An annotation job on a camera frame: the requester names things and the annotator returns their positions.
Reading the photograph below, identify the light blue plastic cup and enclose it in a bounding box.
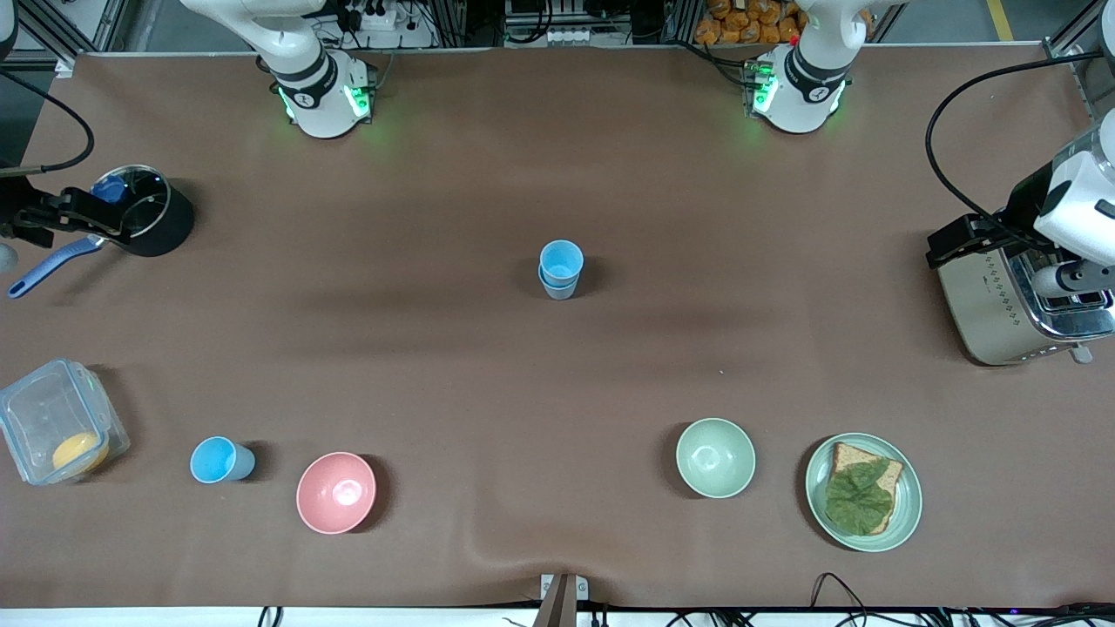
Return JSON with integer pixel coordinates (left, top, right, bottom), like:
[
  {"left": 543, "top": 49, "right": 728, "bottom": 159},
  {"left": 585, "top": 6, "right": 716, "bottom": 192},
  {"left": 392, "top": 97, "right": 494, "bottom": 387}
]
[
  {"left": 190, "top": 436, "right": 257, "bottom": 484},
  {"left": 539, "top": 240, "right": 585, "bottom": 285},
  {"left": 537, "top": 266, "right": 581, "bottom": 301}
]

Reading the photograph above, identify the glass lid with blue knob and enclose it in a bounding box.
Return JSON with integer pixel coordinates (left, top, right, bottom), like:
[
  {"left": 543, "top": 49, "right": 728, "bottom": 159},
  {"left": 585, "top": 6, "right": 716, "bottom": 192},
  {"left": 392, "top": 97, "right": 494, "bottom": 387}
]
[{"left": 91, "top": 170, "right": 172, "bottom": 241}]

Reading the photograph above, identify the beige and chrome toaster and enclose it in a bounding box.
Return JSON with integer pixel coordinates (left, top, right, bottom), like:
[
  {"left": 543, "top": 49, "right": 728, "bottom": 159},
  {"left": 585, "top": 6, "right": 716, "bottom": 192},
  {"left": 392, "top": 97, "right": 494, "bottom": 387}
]
[{"left": 937, "top": 244, "right": 1115, "bottom": 367}]

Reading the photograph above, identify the clear plastic storage container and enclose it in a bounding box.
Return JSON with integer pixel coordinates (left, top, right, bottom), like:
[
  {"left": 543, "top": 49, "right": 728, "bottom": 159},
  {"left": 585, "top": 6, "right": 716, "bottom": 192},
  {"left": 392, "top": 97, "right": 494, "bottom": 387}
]
[{"left": 0, "top": 359, "right": 132, "bottom": 486}]

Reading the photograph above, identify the brown bread slice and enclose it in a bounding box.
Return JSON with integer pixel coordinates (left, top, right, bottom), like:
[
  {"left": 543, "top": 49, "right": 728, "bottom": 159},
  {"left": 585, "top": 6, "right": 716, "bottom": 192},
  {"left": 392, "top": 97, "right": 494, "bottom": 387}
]
[{"left": 826, "top": 442, "right": 905, "bottom": 535}]

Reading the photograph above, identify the yellow round fruit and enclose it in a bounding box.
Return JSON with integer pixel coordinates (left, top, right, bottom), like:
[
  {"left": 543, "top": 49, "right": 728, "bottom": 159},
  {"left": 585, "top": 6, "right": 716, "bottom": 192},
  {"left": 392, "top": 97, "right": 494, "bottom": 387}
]
[{"left": 52, "top": 433, "right": 110, "bottom": 474}]

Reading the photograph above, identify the green lettuce leaf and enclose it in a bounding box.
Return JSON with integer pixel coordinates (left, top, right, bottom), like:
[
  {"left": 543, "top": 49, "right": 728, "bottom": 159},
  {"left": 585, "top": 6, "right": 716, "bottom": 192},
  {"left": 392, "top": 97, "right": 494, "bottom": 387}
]
[{"left": 824, "top": 459, "right": 895, "bottom": 535}]

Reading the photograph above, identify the pale green plate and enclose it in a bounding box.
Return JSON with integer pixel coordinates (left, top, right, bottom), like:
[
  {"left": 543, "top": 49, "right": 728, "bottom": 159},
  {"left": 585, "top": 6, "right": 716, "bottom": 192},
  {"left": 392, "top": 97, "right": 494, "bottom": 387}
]
[{"left": 805, "top": 433, "right": 923, "bottom": 553}]

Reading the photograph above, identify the pale green bowl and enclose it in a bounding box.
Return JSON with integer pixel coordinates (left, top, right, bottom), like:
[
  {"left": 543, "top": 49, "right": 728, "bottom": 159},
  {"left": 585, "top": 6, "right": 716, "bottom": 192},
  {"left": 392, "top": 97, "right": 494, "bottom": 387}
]
[{"left": 676, "top": 418, "right": 757, "bottom": 500}]

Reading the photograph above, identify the white power strip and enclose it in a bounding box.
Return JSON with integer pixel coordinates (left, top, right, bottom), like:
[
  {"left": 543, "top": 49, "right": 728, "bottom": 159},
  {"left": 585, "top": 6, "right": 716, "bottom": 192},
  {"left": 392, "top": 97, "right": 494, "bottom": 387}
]
[{"left": 344, "top": 4, "right": 399, "bottom": 32}]

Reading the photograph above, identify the pink bowl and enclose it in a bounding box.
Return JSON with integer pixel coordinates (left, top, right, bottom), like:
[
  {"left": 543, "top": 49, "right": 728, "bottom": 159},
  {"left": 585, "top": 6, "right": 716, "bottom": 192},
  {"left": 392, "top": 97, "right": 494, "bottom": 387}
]
[{"left": 296, "top": 451, "right": 377, "bottom": 535}]

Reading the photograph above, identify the brown table mat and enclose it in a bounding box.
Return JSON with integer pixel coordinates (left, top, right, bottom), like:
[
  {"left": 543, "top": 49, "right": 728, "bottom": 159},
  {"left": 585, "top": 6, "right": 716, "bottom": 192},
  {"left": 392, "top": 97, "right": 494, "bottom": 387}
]
[{"left": 0, "top": 48, "right": 1115, "bottom": 610}]

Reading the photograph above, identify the black saucepan with blue handle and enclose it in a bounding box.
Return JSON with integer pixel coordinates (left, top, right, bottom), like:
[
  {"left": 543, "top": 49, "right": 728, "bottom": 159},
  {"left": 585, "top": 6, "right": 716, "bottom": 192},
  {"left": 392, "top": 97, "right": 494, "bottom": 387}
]
[{"left": 9, "top": 165, "right": 197, "bottom": 300}]

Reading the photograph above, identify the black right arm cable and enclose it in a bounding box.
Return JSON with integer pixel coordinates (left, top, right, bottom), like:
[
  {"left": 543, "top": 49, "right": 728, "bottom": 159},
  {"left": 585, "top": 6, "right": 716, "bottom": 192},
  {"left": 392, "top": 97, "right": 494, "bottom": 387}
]
[{"left": 0, "top": 70, "right": 95, "bottom": 173}]

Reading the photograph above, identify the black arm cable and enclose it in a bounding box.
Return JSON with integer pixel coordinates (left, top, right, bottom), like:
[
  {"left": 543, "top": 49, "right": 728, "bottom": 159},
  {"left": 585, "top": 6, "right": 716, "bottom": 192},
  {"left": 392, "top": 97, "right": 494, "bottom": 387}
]
[
  {"left": 925, "top": 51, "right": 1115, "bottom": 240},
  {"left": 0, "top": 70, "right": 95, "bottom": 173}
]

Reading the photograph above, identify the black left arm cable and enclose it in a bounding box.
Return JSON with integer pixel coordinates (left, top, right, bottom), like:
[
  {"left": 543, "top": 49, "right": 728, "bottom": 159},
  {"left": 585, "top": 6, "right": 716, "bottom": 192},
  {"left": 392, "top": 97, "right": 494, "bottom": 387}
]
[{"left": 925, "top": 51, "right": 1115, "bottom": 240}]

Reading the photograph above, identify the black floor cable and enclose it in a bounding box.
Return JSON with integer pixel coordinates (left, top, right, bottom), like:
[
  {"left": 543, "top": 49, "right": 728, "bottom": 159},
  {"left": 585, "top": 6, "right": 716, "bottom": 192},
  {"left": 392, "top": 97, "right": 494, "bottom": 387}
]
[{"left": 810, "top": 572, "right": 876, "bottom": 615}]

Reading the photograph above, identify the metal table clamp bracket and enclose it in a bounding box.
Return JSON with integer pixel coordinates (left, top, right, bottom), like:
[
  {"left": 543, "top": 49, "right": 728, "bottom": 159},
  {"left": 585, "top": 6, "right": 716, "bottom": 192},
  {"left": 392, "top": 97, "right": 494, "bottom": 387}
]
[{"left": 538, "top": 572, "right": 590, "bottom": 627}]

